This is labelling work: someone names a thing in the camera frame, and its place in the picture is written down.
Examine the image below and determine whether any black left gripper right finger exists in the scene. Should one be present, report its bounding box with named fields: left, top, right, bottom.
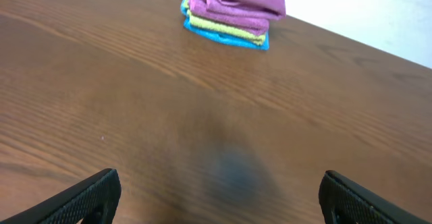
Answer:
left=319, top=170, right=430, bottom=224

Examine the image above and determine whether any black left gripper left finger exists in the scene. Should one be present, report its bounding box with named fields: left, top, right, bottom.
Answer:
left=1, top=168, right=122, bottom=224

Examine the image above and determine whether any folded yellow-green cloth in stack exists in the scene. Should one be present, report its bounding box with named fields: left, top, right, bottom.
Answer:
left=182, top=0, right=267, bottom=47

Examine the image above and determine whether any folded purple cloth on stack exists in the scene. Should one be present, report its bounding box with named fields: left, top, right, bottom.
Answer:
left=184, top=0, right=269, bottom=36

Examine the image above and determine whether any folded blue cloth in stack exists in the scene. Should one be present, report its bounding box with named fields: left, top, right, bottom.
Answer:
left=180, top=0, right=271, bottom=51

